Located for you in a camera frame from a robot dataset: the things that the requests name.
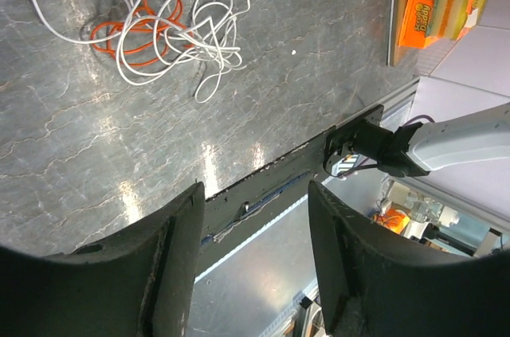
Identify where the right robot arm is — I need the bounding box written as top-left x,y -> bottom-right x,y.
323,103 -> 509,178

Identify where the orange snack box lower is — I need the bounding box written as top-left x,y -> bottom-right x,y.
398,0 -> 446,49

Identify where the white wire shelf rack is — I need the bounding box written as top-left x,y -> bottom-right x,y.
386,0 -> 510,77

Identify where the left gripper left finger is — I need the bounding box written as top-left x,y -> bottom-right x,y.
1,183 -> 205,336

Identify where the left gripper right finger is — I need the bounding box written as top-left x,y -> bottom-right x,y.
308,181 -> 509,336

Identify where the yellow sponge pack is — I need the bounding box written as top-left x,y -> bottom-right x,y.
426,0 -> 488,41

